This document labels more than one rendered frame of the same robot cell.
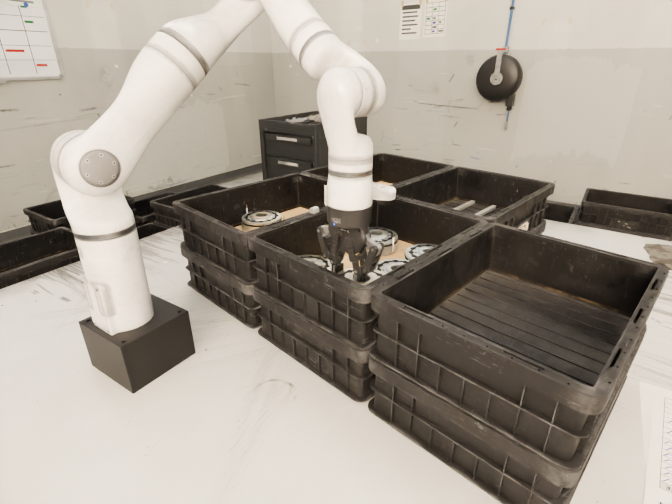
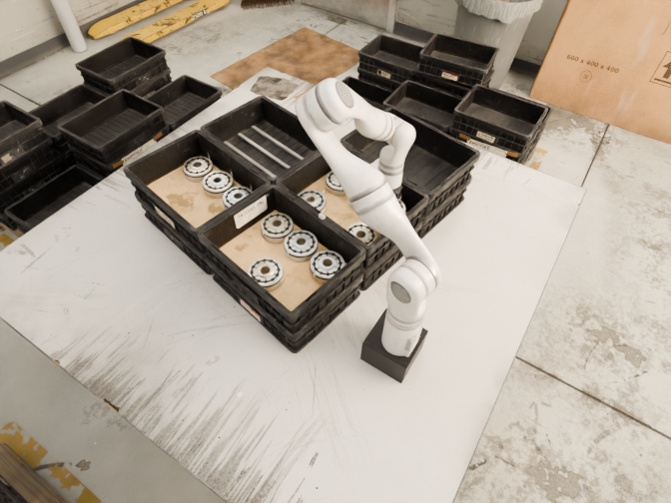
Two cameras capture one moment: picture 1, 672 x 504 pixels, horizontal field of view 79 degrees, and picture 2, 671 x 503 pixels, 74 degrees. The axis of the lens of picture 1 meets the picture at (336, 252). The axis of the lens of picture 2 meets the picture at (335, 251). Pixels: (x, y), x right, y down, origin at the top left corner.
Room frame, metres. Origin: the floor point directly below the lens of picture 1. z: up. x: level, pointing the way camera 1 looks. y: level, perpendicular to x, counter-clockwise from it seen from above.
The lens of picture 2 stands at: (0.84, 0.95, 1.91)
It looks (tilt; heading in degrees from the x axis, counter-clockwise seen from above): 52 degrees down; 268
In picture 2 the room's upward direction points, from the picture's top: 2 degrees clockwise
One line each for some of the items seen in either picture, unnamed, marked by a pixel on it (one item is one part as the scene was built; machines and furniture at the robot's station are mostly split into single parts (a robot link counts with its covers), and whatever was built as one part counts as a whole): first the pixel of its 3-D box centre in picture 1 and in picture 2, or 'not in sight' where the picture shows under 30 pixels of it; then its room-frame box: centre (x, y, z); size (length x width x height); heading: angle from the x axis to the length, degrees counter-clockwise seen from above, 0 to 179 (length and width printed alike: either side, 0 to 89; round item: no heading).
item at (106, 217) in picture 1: (95, 187); (410, 290); (0.64, 0.38, 1.05); 0.09 x 0.09 x 0.17; 43
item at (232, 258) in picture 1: (278, 221); (282, 255); (0.96, 0.14, 0.87); 0.40 x 0.30 x 0.11; 136
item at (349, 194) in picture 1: (357, 182); (384, 169); (0.66, -0.04, 1.05); 0.11 x 0.09 x 0.06; 138
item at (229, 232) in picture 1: (277, 201); (281, 245); (0.96, 0.14, 0.92); 0.40 x 0.30 x 0.02; 136
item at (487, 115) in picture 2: not in sight; (488, 145); (-0.06, -1.02, 0.37); 0.40 x 0.30 x 0.45; 146
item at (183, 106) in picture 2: not in sight; (185, 124); (1.65, -1.25, 0.31); 0.40 x 0.30 x 0.34; 56
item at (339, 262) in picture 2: not in sight; (327, 263); (0.83, 0.17, 0.86); 0.10 x 0.10 x 0.01
